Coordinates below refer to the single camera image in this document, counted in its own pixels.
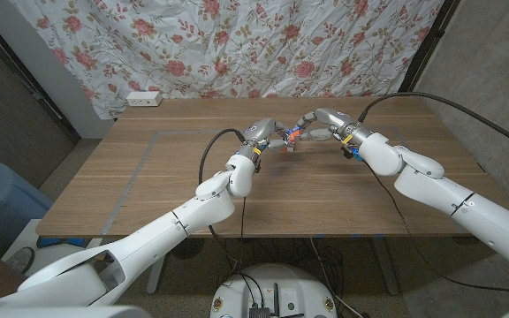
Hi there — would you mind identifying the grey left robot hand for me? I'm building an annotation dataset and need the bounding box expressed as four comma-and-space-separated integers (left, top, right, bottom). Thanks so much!
238, 117, 292, 163

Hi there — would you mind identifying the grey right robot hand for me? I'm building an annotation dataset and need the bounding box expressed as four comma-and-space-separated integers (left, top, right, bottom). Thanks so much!
296, 108, 373, 151

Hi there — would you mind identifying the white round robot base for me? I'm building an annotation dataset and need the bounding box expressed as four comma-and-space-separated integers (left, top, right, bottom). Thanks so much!
209, 263, 338, 318

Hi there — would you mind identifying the floral backdrop cloth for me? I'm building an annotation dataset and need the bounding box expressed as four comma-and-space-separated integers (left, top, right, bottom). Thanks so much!
9, 0, 445, 120

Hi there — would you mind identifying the black backdrop pole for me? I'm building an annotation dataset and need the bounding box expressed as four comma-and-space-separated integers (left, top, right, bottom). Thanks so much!
396, 0, 462, 97

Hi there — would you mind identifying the white power strip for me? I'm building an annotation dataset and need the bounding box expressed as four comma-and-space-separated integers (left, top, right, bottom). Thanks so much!
125, 90, 163, 108

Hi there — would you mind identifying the black round disc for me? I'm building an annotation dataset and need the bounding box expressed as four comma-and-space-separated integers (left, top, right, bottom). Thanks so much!
170, 238, 206, 261

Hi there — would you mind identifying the grey table leg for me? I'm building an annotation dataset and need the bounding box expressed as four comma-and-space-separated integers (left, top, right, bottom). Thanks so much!
371, 236, 401, 296

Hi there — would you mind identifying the white table leg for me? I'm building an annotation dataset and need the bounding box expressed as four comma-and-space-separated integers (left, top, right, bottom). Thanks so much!
146, 254, 167, 296

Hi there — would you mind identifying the blue flat item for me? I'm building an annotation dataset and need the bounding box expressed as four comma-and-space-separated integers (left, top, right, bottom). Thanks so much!
36, 237, 86, 248

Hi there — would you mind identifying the white flat board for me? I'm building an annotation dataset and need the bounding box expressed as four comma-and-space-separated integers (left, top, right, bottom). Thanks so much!
0, 219, 105, 277

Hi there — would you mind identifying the blue plastic bin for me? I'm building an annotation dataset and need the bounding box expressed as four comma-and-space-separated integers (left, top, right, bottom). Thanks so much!
0, 162, 55, 257

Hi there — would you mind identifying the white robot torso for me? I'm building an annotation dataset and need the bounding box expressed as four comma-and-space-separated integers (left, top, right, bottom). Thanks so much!
0, 306, 152, 318

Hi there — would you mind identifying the grey sneaker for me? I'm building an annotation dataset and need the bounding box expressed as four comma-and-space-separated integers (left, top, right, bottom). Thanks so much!
4, 246, 37, 275

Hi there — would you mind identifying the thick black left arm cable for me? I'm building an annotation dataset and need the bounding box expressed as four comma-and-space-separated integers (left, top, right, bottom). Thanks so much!
197, 127, 249, 277

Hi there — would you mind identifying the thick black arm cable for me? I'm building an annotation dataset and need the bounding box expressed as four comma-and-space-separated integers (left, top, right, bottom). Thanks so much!
357, 91, 509, 155
197, 127, 249, 277

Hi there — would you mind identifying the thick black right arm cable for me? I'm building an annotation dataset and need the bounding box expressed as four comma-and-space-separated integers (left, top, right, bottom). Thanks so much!
357, 91, 509, 155

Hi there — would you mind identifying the thin black left wrist cable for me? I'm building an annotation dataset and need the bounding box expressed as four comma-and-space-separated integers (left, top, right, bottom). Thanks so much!
236, 196, 247, 275

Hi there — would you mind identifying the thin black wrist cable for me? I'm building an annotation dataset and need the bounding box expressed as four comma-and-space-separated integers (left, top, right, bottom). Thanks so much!
236, 196, 247, 275
363, 162, 509, 298

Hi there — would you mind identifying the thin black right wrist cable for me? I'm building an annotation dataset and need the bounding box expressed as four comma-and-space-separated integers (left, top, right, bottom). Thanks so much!
363, 162, 509, 298

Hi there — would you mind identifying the white floor cable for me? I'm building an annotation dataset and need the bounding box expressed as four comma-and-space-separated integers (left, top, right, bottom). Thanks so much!
309, 238, 364, 318

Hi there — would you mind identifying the black metal rail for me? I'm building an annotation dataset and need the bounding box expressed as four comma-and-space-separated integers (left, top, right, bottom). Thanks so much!
0, 8, 81, 143

